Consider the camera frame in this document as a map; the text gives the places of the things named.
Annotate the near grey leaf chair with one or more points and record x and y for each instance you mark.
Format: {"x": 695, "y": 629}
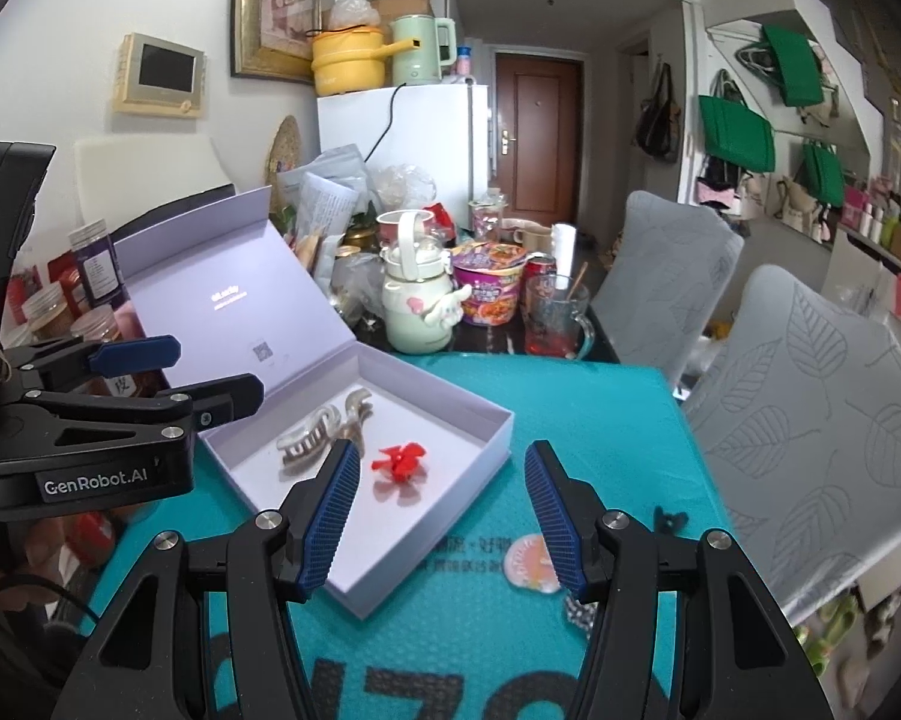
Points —
{"x": 799, "y": 421}

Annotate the beige hair claw clip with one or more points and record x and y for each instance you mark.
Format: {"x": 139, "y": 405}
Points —
{"x": 306, "y": 443}

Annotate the teal bubble mailer mat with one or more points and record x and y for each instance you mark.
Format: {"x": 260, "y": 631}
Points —
{"x": 456, "y": 640}

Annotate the red soda can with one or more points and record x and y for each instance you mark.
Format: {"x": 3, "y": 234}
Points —
{"x": 537, "y": 264}

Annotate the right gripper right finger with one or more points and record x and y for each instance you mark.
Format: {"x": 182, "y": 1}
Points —
{"x": 568, "y": 512}

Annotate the small black hair clip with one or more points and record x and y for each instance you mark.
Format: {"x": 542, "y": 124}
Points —
{"x": 669, "y": 523}

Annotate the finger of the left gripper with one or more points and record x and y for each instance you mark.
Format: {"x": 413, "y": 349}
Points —
{"x": 220, "y": 401}
{"x": 125, "y": 358}

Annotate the paper document bag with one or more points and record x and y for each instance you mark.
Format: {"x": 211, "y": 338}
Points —
{"x": 327, "y": 193}

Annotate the black white gingham scrunchie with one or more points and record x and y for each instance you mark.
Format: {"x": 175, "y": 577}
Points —
{"x": 580, "y": 615}

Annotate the grey leaf chair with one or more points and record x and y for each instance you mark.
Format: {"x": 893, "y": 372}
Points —
{"x": 799, "y": 421}
{"x": 673, "y": 265}

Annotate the green tote bag left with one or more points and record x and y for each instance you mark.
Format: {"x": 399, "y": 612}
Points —
{"x": 733, "y": 131}

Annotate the wall intercom panel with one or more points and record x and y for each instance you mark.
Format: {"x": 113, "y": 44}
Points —
{"x": 158, "y": 77}

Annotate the brown door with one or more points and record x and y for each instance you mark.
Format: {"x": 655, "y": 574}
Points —
{"x": 539, "y": 131}

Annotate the red hair clip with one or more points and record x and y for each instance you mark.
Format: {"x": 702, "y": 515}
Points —
{"x": 401, "y": 463}

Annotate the yellow pot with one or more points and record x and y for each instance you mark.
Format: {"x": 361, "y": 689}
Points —
{"x": 353, "y": 59}

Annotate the green electric kettle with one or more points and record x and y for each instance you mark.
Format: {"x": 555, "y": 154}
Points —
{"x": 433, "y": 49}

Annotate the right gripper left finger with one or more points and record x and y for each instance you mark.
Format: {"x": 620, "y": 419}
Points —
{"x": 316, "y": 511}

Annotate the far grey leaf chair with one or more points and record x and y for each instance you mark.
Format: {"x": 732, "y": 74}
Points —
{"x": 673, "y": 265}

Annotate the green tote bag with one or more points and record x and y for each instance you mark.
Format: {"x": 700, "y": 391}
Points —
{"x": 733, "y": 131}
{"x": 821, "y": 173}
{"x": 785, "y": 60}

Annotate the white mini fridge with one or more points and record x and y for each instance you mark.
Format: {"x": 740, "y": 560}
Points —
{"x": 442, "y": 129}

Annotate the white green kettle bottle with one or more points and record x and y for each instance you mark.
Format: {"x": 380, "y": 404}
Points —
{"x": 421, "y": 303}

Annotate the glass mug red drink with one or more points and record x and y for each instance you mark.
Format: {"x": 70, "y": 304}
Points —
{"x": 555, "y": 322}

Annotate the gold framed picture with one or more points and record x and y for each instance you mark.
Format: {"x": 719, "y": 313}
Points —
{"x": 272, "y": 39}

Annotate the purple instant noodle cup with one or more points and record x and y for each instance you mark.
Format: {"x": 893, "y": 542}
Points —
{"x": 494, "y": 272}

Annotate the green tote bag upper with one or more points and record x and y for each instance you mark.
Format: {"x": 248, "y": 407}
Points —
{"x": 785, "y": 60}

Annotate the lavender gift box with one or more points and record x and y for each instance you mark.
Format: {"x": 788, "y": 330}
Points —
{"x": 222, "y": 281}

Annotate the green tote bag lower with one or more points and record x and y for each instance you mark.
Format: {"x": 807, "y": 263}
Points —
{"x": 821, "y": 173}

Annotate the woven round mat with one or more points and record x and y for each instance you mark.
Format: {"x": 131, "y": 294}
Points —
{"x": 285, "y": 154}

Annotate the hanging dark handbag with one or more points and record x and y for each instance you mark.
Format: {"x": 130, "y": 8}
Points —
{"x": 658, "y": 131}

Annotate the clear plastic spice jar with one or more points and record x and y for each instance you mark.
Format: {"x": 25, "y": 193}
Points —
{"x": 99, "y": 324}

